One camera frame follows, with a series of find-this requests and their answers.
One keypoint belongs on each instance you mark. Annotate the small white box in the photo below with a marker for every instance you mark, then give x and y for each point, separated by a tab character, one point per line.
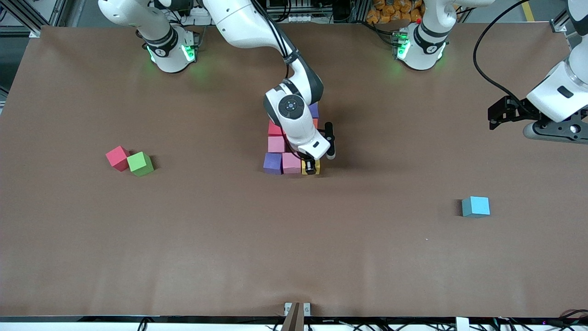
462	324

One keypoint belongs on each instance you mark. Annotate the pink foam block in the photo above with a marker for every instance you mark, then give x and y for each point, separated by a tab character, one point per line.
291	164
276	144

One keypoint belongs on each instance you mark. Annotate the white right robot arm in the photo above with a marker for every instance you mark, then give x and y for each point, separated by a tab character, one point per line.
257	27

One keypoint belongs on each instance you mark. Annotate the white metal bracket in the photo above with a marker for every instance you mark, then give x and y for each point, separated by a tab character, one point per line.
287	307

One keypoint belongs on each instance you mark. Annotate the aluminium frame profile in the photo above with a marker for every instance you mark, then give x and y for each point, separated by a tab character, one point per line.
562	20
57	11

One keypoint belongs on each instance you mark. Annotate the white power strip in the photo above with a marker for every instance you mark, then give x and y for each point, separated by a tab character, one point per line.
298	19
197	14

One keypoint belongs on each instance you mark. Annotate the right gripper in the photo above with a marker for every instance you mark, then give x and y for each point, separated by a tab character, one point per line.
311	166

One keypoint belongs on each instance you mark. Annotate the green foam block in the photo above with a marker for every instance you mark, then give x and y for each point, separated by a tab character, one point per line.
140	163

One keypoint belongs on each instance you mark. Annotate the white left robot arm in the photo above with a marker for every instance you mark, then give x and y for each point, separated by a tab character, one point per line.
425	41

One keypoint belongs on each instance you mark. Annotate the dark slanted metal bar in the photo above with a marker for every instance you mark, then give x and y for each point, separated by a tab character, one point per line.
294	322

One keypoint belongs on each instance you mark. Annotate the red foam block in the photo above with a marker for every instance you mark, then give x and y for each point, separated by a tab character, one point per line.
117	158
274	129

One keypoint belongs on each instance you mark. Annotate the yellow foam block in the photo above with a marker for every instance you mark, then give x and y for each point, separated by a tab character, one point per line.
304	169

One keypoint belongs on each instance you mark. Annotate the orange packaged goods pile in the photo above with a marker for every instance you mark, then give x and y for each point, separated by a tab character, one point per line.
390	9

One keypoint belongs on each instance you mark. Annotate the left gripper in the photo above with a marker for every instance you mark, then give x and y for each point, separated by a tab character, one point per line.
517	110

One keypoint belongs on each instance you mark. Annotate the purple foam block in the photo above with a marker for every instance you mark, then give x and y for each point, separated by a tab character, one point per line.
314	110
273	163

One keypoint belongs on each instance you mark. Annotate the light blue foam block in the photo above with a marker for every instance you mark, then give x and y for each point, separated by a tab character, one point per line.
476	206

